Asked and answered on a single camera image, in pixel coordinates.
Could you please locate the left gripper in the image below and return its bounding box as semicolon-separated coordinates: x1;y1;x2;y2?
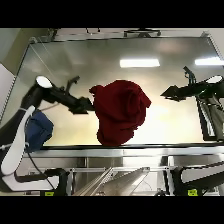
67;96;96;116

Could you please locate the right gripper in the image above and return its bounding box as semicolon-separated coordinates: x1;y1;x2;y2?
160;83;208;102

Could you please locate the red garment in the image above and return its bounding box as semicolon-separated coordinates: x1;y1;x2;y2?
88;79;152;147

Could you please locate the blue garment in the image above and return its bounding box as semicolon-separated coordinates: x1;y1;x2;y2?
24;109;55;153

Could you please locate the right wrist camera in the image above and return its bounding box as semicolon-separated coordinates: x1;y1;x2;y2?
182;65;198;87

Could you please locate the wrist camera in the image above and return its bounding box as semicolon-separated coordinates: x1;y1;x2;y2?
64;75;81;93
182;65;198;87

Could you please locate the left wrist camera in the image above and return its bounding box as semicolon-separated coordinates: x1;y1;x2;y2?
64;75;81;93

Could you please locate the silver frame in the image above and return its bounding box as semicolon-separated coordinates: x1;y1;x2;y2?
0;31;224;197

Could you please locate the black cable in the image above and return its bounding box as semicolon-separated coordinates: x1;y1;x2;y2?
25;150;57;191

